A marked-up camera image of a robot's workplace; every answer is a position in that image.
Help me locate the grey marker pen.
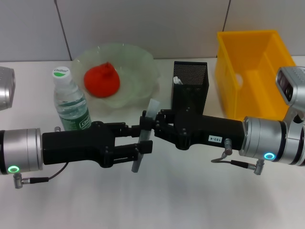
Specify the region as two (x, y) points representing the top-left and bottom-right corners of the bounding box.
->
(131, 98), (160, 173)

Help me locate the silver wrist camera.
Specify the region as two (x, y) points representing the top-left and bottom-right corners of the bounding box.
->
(0, 66), (16, 111)
(275, 66), (305, 106)

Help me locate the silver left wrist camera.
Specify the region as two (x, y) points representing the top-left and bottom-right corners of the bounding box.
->
(0, 66), (16, 111)

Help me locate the orange fruit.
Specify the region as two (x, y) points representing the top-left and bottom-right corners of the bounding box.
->
(83, 61), (121, 98)

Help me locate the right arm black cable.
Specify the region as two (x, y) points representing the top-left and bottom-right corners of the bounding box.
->
(230, 159), (266, 176)

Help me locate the right gripper metal pin ring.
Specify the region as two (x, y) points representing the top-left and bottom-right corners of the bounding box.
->
(211, 138), (234, 164)

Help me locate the yellow plastic bin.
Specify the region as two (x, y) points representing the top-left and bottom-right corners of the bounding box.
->
(215, 30), (298, 123)

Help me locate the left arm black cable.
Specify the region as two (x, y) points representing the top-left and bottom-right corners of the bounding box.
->
(13, 162), (69, 189)

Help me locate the translucent green fruit bowl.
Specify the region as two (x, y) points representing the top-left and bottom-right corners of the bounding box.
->
(71, 42), (161, 113)

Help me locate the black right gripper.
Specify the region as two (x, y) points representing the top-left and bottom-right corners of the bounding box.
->
(139, 107), (246, 151)

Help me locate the black mesh pen holder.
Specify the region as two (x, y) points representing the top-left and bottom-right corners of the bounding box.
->
(171, 61), (210, 118)

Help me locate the clear green-label water bottle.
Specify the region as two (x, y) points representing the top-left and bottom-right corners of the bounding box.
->
(51, 65), (92, 132)

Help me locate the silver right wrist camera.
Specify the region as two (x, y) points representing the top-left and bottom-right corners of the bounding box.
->
(275, 66), (305, 106)

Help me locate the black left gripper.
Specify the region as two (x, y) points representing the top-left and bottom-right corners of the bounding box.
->
(42, 121), (153, 168)

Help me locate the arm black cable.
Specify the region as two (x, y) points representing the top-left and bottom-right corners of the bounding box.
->
(230, 159), (266, 176)
(13, 162), (69, 189)

